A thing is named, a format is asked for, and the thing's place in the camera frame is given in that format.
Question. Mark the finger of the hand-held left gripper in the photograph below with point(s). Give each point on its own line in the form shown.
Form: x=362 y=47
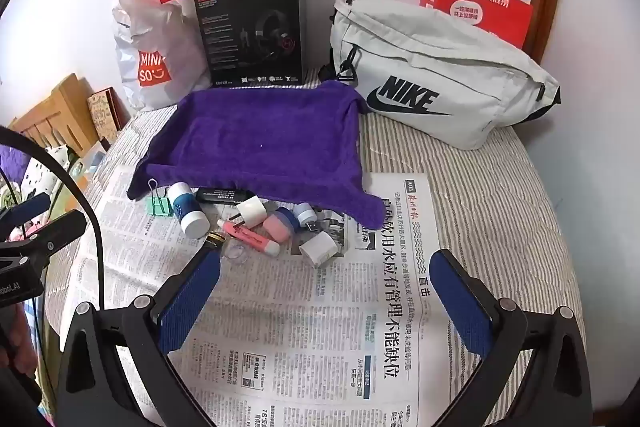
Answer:
x=30 y=209
x=65 y=227

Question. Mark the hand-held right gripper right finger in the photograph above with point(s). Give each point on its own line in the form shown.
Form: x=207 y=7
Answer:
x=460 y=302

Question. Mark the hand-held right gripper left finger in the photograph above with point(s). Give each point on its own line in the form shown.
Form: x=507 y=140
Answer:
x=192 y=302

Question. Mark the white bottle blue label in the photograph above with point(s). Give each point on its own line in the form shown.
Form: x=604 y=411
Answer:
x=187 y=212

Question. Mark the green binder clip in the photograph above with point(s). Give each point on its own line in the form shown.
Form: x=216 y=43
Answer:
x=159 y=207

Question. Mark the white round plug adapter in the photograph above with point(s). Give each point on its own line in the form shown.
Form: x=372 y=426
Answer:
x=252 y=212

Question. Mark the black lighter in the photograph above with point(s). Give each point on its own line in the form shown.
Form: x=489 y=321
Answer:
x=225 y=196

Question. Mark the small white usb light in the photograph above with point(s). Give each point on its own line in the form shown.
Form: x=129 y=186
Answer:
x=302 y=213

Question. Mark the person's left hand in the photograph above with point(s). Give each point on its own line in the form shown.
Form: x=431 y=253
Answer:
x=20 y=329

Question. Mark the white dotted cloth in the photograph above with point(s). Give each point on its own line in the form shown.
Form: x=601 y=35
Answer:
x=45 y=167

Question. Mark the clear suction cup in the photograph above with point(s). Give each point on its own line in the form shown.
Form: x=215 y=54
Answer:
x=235 y=254

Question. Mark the black and gold tube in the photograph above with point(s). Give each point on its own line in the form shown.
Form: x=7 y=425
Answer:
x=216 y=238

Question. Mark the pink highlighter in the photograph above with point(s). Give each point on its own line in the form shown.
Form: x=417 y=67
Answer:
x=247 y=237

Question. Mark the striped bed sheet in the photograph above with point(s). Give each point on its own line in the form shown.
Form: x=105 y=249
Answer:
x=500 y=217

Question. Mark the wooden headboard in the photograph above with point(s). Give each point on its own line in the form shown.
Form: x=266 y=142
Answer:
x=55 y=107

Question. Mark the brown book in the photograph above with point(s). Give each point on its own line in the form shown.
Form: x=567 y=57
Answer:
x=102 y=112

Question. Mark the newspaper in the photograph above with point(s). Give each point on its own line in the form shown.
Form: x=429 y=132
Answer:
x=325 y=307

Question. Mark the white cube charger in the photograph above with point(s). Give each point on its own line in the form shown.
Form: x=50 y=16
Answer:
x=320 y=249

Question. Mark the purple towel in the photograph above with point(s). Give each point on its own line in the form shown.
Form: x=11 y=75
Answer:
x=250 y=137

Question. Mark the white plastic shopping bag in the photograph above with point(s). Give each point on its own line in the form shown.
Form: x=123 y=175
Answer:
x=150 y=37

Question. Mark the grey waist bag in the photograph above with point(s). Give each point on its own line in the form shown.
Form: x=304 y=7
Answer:
x=450 y=72

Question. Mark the black headset box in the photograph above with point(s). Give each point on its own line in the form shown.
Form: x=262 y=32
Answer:
x=250 y=37

